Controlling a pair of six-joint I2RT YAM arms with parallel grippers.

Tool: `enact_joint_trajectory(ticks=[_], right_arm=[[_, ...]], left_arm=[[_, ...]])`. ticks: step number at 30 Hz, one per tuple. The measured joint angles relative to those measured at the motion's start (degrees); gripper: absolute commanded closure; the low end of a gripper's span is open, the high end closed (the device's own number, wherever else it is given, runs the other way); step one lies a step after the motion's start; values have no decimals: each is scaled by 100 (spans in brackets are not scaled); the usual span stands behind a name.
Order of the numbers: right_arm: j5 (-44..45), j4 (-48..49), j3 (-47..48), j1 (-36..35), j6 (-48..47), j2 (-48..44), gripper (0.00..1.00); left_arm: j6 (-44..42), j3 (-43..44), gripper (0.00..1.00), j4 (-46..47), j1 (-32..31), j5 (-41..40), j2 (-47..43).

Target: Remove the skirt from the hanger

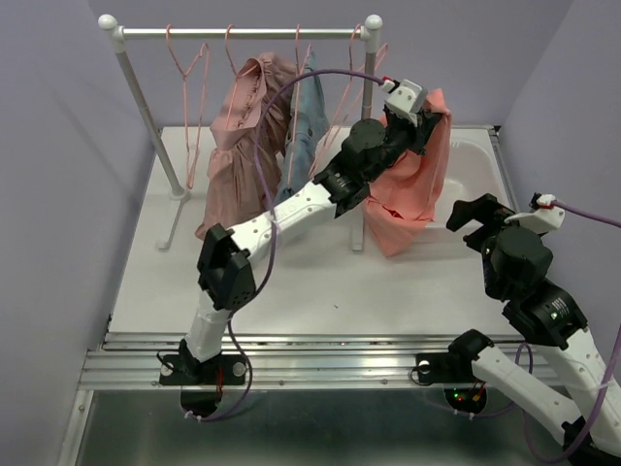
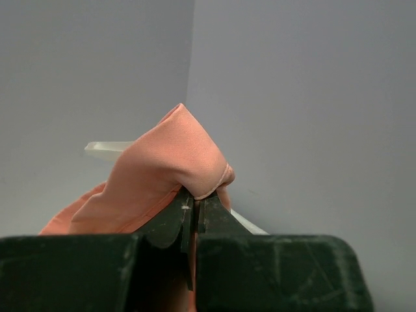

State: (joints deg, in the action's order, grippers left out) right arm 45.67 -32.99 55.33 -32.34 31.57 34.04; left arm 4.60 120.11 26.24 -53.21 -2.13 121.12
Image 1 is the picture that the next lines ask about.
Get blue denim garment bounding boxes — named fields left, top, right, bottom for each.
left=275, top=76, right=329, bottom=204

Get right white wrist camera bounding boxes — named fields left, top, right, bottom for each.
left=504, top=193, right=565, bottom=235

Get empty pink wire hanger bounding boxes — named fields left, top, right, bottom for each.
left=164, top=23, right=212, bottom=190

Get translucent white plastic bin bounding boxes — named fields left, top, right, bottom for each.
left=418, top=139, right=509, bottom=243

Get coral pink skirt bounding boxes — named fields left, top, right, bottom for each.
left=362, top=88, right=452, bottom=257

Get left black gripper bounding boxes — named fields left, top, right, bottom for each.
left=364, top=107, right=441, bottom=183

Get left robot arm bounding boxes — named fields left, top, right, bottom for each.
left=159, top=110, right=441, bottom=386

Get pink hanger of coral skirt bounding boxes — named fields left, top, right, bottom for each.
left=309, top=35, right=388, bottom=178

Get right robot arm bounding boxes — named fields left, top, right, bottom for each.
left=446, top=193, right=620, bottom=465

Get pink hanger with dusty skirt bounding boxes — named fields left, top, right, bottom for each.
left=224, top=24, right=260, bottom=130

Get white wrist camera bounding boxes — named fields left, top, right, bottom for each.
left=380, top=77, right=428, bottom=126
left=504, top=193, right=565, bottom=235

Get aluminium mounting rail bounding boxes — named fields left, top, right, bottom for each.
left=80, top=331, right=564, bottom=389

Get purple cable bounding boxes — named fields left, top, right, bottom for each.
left=445, top=201, right=621, bottom=460
left=182, top=68, right=389, bottom=423

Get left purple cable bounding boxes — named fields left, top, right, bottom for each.
left=182, top=68, right=389, bottom=423

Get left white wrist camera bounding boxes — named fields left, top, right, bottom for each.
left=380, top=77, right=428, bottom=126

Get white clothes rack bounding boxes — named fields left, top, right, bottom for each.
left=98, top=14, right=383, bottom=251

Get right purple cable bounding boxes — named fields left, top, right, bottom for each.
left=445, top=201, right=621, bottom=460

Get pink hanger with blue garment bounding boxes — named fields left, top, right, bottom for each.
left=285, top=23, right=311, bottom=192

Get dusty pink ruffled skirt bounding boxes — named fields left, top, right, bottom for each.
left=195, top=52, right=296, bottom=239

